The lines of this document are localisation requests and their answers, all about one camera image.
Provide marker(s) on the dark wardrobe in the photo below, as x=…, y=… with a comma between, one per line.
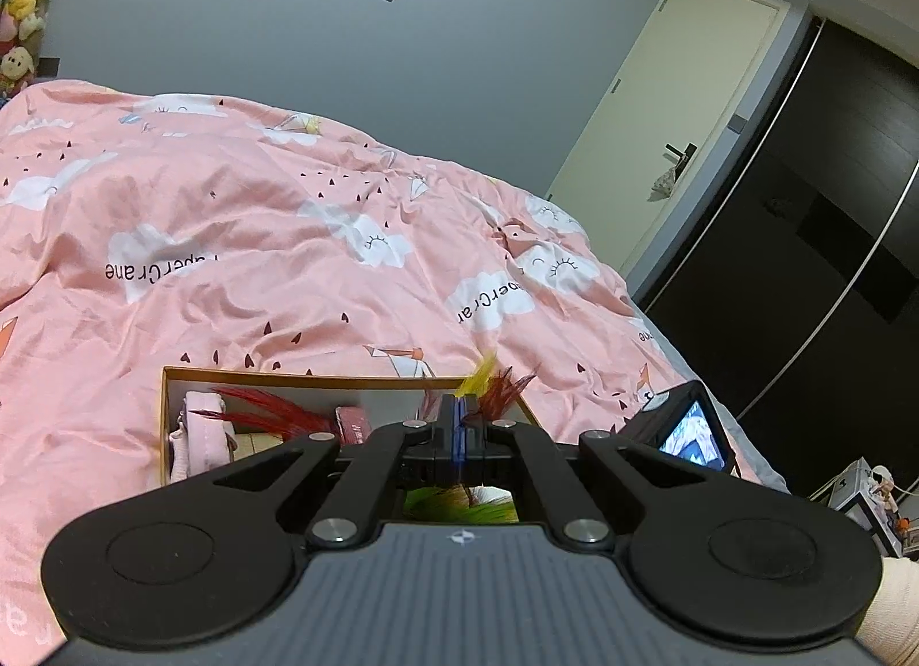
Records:
x=826, y=206

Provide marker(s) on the pink printed blanket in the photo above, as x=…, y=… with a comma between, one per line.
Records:
x=251, y=242

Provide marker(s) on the person's right forearm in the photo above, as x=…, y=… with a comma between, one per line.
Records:
x=894, y=608

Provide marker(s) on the orange cardboard box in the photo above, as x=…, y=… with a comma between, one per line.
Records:
x=323, y=397

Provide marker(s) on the black wall socket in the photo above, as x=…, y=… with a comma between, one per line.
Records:
x=48, y=68

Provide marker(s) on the pink fabric pouch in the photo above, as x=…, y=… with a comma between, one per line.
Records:
x=204, y=432

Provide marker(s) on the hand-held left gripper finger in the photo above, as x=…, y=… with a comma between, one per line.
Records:
x=452, y=436
x=468, y=436

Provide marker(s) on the small pink carton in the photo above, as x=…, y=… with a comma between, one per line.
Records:
x=353, y=425

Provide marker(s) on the white door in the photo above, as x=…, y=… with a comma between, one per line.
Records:
x=646, y=98

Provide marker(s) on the colourful feather shuttlecock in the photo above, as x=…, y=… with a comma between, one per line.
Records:
x=287, y=414

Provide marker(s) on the white storage box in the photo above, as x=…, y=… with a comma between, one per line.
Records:
x=851, y=501

